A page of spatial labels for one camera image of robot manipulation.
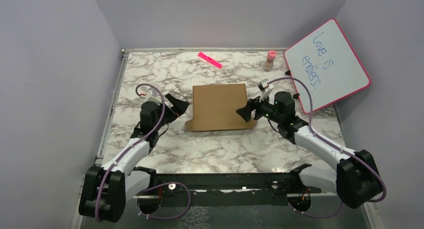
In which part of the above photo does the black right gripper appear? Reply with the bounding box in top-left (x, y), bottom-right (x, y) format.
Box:
top-left (235, 91), bottom-right (283, 124)

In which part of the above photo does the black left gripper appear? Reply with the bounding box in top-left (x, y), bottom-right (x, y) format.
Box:
top-left (154, 93), bottom-right (191, 131)

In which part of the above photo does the brown cardboard box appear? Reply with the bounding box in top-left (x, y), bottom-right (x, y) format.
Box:
top-left (185, 83), bottom-right (257, 132)

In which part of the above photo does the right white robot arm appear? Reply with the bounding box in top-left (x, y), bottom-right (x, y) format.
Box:
top-left (236, 91), bottom-right (385, 209)

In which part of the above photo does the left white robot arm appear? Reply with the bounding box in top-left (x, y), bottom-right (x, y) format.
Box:
top-left (78, 93), bottom-right (190, 223)

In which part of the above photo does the pink-capped pen jar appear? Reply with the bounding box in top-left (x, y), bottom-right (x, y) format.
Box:
top-left (263, 50), bottom-right (277, 72)

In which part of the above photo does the pink highlighter marker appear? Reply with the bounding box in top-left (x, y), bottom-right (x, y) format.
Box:
top-left (197, 52), bottom-right (223, 69)

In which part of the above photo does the pink-framed whiteboard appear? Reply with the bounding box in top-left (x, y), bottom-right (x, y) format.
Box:
top-left (284, 18), bottom-right (371, 114)

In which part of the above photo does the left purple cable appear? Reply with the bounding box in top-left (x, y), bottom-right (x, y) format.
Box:
top-left (94, 83), bottom-right (192, 223)

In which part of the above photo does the purple cable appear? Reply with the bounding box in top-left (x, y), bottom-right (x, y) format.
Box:
top-left (264, 76), bottom-right (388, 219)
top-left (94, 83), bottom-right (192, 223)

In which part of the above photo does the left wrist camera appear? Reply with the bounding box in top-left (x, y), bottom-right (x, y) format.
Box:
top-left (139, 92), bottom-right (162, 105)

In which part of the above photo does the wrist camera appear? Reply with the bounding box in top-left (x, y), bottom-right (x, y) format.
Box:
top-left (139, 92), bottom-right (162, 105)
top-left (257, 79), bottom-right (274, 102)

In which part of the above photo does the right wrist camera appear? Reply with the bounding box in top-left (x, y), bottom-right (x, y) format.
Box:
top-left (257, 79), bottom-right (274, 102)

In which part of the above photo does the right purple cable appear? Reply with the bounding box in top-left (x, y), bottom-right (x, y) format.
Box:
top-left (264, 76), bottom-right (388, 219)

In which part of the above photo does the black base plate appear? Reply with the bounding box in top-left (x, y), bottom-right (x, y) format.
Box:
top-left (132, 164), bottom-right (322, 211)

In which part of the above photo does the aluminium frame rail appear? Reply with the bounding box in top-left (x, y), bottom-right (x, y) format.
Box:
top-left (78, 51), bottom-right (387, 223)

